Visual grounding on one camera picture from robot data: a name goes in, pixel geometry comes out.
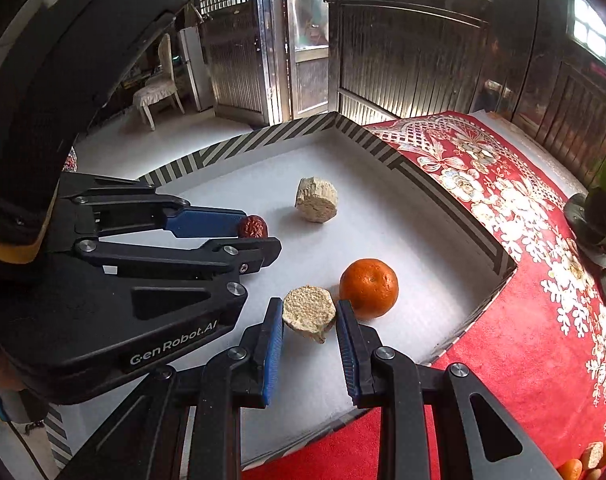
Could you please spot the red date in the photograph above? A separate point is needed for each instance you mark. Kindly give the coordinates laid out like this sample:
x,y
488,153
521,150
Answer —
x,y
255,226

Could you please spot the white box with striped rim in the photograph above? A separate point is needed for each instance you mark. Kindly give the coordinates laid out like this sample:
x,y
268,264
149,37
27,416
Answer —
x,y
383,220

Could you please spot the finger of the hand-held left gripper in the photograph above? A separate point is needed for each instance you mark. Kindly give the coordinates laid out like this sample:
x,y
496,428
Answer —
x,y
223,256
203,223

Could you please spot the green bok choy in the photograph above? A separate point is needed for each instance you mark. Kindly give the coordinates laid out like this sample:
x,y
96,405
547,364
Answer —
x,y
598,220

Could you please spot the metal lattice door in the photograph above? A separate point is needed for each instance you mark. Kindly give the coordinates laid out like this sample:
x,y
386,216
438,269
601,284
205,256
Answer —
x,y
233,50

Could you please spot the white chair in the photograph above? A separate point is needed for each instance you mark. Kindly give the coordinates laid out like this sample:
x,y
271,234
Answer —
x,y
155,92

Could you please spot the dark metal door panel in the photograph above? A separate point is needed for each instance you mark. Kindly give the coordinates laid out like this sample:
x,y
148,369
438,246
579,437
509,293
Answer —
x,y
408,60
568,100

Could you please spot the red floral tablecloth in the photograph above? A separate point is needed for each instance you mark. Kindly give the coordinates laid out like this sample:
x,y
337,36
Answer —
x,y
533,340

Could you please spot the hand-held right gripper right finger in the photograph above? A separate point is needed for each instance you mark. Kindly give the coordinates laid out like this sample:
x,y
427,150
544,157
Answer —
x,y
348,355

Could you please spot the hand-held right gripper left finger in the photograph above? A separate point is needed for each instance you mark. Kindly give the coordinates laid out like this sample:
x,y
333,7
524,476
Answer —
x,y
270,355

